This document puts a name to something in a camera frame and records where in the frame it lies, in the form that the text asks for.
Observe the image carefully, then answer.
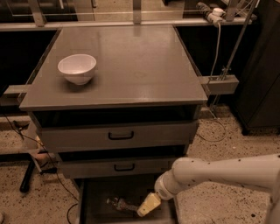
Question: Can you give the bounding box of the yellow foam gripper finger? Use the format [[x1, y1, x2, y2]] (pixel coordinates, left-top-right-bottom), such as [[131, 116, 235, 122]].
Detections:
[[136, 192, 161, 217]]

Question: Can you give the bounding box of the clear plastic water bottle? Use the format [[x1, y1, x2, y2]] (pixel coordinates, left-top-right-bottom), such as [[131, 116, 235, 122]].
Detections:
[[106, 197, 138, 212]]

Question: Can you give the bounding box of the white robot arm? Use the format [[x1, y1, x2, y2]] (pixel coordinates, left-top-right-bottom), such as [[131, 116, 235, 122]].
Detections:
[[136, 154, 280, 224]]

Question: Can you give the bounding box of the grey bottom drawer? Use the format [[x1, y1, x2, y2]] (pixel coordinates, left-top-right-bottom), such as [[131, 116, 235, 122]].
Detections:
[[75, 174, 179, 224]]

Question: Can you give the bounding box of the grey drawer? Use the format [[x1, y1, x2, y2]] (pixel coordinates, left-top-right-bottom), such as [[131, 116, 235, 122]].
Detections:
[[75, 174, 179, 224], [38, 121, 198, 152], [59, 156, 179, 179]]

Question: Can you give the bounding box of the grey top drawer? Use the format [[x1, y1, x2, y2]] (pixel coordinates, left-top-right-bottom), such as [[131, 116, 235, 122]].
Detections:
[[38, 121, 198, 152]]

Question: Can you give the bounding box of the grey middle drawer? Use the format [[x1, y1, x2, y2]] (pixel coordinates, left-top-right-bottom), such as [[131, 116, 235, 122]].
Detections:
[[59, 156, 179, 179]]

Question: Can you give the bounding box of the grey drawer cabinet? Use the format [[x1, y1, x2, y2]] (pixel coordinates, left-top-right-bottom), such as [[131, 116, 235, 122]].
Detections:
[[18, 24, 208, 224]]

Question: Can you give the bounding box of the black cylindrical leg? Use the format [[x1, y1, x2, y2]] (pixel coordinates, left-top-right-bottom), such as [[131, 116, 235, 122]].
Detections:
[[19, 160, 35, 193]]

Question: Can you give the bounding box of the dark cabinet at right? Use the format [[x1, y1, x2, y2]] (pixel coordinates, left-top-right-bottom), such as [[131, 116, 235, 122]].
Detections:
[[233, 0, 280, 136]]

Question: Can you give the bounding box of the white ceramic bowl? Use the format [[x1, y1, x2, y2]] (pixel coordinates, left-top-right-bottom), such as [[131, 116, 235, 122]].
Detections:
[[58, 54, 97, 85]]

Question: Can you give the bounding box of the metal diagonal rod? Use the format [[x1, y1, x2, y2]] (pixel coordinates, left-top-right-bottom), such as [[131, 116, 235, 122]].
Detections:
[[219, 0, 259, 81]]

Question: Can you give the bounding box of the white power strip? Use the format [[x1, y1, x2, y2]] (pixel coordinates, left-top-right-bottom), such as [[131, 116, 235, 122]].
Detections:
[[196, 2, 224, 26]]

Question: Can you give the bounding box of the black middle drawer handle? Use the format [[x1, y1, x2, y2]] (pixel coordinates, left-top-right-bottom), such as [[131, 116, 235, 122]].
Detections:
[[114, 164, 136, 172]]

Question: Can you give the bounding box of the black drawer handle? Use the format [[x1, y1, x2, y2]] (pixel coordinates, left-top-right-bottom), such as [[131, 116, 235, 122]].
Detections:
[[108, 131, 134, 141], [114, 164, 136, 172]]

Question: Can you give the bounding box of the black top drawer handle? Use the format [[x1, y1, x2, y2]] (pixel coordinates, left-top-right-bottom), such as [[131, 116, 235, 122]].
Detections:
[[108, 131, 134, 141]]

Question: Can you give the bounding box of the black floor cable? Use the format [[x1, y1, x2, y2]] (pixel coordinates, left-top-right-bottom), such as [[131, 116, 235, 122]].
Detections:
[[2, 113, 80, 224]]

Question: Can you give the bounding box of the grey metal side bracket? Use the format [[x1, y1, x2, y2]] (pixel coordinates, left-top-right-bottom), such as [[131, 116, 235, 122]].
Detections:
[[199, 75, 239, 95]]

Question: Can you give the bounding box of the white power cable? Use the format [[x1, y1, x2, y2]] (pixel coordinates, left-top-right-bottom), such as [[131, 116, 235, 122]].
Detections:
[[195, 22, 228, 144]]

